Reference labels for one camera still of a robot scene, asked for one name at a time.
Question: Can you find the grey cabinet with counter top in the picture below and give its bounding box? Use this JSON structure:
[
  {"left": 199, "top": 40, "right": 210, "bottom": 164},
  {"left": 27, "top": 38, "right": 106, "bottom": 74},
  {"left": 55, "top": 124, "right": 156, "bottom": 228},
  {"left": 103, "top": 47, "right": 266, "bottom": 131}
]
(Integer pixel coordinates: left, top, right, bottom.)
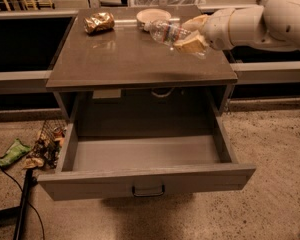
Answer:
[{"left": 45, "top": 5, "right": 239, "bottom": 122}]

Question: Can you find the black cable on floor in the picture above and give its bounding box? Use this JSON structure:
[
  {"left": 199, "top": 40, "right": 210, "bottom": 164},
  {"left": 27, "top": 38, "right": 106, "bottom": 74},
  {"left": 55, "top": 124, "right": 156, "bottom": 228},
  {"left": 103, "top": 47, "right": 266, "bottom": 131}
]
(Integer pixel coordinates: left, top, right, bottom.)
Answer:
[{"left": 0, "top": 146, "right": 46, "bottom": 240}]

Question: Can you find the grey horizontal railing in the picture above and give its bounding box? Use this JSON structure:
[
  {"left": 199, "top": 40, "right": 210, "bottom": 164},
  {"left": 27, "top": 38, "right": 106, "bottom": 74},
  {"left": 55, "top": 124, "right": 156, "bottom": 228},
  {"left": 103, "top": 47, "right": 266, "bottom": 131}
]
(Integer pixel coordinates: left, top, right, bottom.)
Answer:
[{"left": 0, "top": 61, "right": 300, "bottom": 95}]

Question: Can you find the green snack bag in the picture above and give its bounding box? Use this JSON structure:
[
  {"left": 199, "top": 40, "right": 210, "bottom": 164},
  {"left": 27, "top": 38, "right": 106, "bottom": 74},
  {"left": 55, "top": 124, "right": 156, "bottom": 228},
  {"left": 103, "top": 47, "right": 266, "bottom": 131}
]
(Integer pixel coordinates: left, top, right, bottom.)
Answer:
[{"left": 0, "top": 138, "right": 31, "bottom": 168}]

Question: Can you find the white paper bowl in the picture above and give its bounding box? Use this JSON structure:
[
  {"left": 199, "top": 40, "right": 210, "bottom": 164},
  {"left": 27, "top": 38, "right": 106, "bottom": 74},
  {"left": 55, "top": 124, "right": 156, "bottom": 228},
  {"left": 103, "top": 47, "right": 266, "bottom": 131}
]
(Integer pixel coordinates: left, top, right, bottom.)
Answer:
[{"left": 136, "top": 9, "right": 171, "bottom": 30}]

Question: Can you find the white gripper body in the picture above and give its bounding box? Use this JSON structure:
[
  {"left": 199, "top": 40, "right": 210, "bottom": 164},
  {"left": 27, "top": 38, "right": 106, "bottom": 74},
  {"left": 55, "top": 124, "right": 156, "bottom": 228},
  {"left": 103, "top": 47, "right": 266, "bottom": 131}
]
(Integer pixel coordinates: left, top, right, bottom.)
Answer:
[{"left": 201, "top": 8, "right": 234, "bottom": 50}]

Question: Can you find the clear plastic water bottle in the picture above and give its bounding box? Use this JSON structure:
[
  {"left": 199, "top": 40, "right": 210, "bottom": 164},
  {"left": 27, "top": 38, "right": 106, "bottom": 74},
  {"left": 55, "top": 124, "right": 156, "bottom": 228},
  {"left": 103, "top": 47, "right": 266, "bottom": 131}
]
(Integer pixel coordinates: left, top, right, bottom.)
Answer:
[{"left": 144, "top": 20, "right": 207, "bottom": 59}]

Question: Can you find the black metal stand leg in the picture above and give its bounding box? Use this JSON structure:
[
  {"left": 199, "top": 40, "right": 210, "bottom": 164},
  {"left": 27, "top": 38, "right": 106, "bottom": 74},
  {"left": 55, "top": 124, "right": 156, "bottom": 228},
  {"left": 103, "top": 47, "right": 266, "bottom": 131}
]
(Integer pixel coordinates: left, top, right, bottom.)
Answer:
[{"left": 0, "top": 169, "right": 33, "bottom": 240}]

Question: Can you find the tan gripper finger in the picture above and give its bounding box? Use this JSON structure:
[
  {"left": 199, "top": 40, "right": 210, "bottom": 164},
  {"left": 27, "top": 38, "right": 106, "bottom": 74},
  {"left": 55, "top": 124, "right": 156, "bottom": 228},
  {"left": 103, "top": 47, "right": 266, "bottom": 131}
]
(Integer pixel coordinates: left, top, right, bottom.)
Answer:
[
  {"left": 174, "top": 31, "right": 209, "bottom": 54},
  {"left": 182, "top": 14, "right": 209, "bottom": 32}
]

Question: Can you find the grey open top drawer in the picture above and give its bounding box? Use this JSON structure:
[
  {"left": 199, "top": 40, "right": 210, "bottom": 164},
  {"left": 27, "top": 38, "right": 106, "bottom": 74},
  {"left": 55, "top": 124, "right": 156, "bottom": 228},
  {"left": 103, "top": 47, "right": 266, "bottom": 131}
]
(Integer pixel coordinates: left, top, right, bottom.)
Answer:
[{"left": 39, "top": 116, "right": 256, "bottom": 201}]

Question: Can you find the gold crumpled chip bag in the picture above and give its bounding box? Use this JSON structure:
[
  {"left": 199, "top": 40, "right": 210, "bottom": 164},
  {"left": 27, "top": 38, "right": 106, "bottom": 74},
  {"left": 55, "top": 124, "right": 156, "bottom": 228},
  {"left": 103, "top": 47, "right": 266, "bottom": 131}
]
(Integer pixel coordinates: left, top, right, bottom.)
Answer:
[{"left": 83, "top": 12, "right": 115, "bottom": 34}]

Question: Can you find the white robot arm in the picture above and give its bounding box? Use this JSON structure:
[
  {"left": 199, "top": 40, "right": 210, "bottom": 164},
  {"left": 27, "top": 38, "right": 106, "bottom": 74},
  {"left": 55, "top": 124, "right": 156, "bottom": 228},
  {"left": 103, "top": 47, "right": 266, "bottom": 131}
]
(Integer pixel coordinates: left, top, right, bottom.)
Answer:
[{"left": 174, "top": 0, "right": 300, "bottom": 53}]

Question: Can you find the black drawer handle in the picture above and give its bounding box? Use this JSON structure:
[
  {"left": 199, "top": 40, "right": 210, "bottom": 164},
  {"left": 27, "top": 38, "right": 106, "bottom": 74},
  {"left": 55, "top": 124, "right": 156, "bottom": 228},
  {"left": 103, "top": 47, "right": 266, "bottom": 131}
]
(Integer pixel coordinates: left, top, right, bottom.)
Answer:
[{"left": 131, "top": 185, "right": 165, "bottom": 198}]

